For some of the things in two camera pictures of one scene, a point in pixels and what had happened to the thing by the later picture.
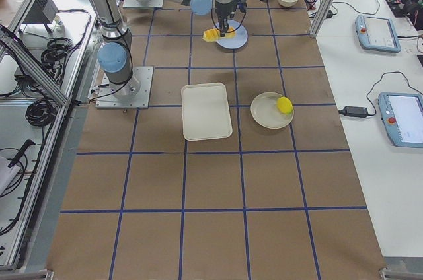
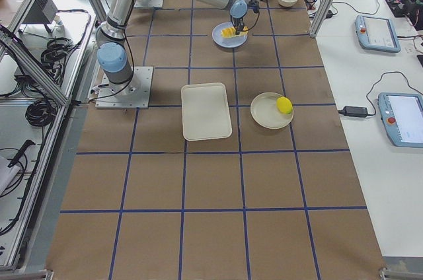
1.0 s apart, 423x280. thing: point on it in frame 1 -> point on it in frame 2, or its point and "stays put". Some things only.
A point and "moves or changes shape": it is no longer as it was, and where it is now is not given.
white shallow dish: [264, 111] stays put
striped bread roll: [214, 34] moves or changes shape
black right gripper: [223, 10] -> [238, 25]
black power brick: [355, 111] stays put
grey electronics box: [43, 10] stays put
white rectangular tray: [206, 113] stays put
